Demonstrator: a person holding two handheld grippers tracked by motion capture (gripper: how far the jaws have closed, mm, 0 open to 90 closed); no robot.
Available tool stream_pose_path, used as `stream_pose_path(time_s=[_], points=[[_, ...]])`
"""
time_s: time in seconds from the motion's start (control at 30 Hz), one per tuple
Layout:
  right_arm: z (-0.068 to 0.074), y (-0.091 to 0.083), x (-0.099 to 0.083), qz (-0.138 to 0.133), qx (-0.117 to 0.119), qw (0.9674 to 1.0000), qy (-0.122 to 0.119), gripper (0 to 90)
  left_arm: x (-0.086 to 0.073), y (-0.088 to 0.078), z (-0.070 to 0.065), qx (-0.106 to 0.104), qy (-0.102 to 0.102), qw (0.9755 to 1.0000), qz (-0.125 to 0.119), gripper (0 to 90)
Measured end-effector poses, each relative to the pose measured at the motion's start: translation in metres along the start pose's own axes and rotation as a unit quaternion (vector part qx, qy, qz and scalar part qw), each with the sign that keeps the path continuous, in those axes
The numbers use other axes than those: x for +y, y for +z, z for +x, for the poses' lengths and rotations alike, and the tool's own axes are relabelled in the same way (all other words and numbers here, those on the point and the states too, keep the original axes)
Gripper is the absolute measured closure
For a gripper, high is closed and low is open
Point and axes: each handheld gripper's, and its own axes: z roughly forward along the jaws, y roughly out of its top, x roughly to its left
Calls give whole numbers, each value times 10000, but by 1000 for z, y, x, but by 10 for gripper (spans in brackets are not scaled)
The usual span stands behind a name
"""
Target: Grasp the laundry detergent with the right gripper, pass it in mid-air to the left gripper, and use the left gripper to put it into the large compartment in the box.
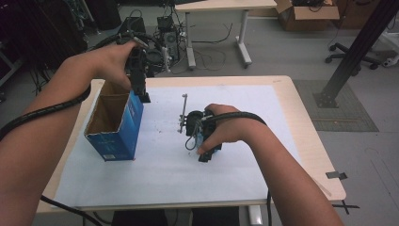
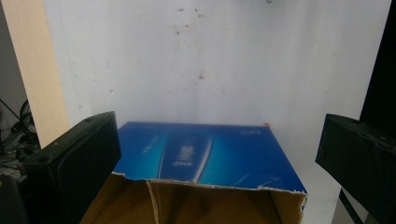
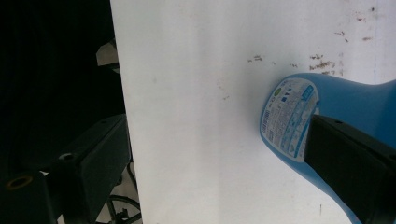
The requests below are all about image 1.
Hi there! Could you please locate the grey computer tower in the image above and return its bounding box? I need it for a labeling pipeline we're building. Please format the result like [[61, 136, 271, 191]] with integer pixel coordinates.
[[155, 15, 183, 65]]

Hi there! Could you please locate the person's left leg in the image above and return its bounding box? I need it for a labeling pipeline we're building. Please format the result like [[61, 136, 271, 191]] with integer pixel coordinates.
[[111, 208, 168, 226]]

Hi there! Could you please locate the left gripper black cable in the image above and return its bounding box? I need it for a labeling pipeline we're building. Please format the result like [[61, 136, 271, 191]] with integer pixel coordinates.
[[0, 31, 152, 226]]

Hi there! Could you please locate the person's left hand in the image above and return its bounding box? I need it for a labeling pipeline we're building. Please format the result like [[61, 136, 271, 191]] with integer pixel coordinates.
[[83, 40, 142, 92]]

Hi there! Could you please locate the black tape strip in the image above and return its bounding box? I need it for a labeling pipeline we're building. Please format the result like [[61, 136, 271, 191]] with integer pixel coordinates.
[[325, 170, 348, 181]]

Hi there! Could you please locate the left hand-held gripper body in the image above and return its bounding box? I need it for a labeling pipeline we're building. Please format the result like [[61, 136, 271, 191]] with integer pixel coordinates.
[[116, 30, 173, 79]]

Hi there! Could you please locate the thin looped floor cable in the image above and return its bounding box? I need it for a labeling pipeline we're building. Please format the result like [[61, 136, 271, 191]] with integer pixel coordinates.
[[193, 47, 228, 72]]

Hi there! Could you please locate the person's leg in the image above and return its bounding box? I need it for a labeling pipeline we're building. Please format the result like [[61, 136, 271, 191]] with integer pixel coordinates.
[[191, 206, 241, 226], [111, 208, 168, 226]]

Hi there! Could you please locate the white desk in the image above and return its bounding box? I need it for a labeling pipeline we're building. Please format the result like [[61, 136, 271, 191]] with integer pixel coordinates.
[[173, 0, 279, 71]]

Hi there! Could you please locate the bundle of black cables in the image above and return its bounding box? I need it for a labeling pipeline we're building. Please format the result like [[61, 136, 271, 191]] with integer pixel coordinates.
[[27, 65, 53, 97]]

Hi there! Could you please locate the black office chair base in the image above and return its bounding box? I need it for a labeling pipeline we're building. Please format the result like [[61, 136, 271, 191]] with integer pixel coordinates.
[[324, 41, 382, 72]]

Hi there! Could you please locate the blue cardboard box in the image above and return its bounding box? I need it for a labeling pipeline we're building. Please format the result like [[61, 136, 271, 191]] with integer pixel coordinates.
[[83, 79, 145, 163]]

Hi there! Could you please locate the person's right leg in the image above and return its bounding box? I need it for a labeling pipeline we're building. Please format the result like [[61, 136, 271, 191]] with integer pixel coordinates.
[[191, 206, 241, 226]]

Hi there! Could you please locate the white table leg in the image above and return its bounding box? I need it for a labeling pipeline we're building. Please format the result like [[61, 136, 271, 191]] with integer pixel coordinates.
[[247, 205, 263, 226]]

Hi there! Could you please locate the white paper sheet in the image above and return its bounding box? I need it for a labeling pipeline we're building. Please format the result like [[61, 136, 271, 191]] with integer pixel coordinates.
[[53, 84, 304, 209]]

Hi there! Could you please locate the thin grey cable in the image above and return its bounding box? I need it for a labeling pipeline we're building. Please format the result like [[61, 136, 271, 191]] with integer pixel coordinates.
[[184, 121, 202, 152]]

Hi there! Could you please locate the black floor cable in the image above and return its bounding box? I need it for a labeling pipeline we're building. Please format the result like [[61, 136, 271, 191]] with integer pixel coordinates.
[[191, 23, 234, 45]]

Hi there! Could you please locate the black metal post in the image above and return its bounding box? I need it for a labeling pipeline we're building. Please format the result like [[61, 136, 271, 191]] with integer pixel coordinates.
[[313, 0, 399, 109]]

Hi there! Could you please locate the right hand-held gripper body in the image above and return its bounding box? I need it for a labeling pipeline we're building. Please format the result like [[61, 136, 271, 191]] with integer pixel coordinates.
[[178, 93, 218, 149]]

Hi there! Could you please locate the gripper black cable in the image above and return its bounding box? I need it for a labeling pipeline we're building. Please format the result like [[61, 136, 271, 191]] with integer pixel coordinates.
[[201, 111, 273, 226], [0, 31, 152, 226]]

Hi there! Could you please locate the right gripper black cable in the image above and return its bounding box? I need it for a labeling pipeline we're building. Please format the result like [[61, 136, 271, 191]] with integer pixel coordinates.
[[201, 111, 273, 226]]

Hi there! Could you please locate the grey floor mat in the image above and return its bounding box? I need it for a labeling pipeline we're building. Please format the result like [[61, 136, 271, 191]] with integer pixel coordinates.
[[293, 79, 380, 133]]

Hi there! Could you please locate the person's right hand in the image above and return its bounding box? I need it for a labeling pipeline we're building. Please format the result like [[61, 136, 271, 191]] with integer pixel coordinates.
[[197, 103, 262, 155]]

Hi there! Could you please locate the open cardboard box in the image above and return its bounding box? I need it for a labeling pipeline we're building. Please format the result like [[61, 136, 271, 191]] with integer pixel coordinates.
[[275, 0, 341, 32]]

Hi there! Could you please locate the white object on floor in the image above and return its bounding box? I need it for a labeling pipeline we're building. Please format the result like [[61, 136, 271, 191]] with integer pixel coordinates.
[[380, 51, 399, 69]]

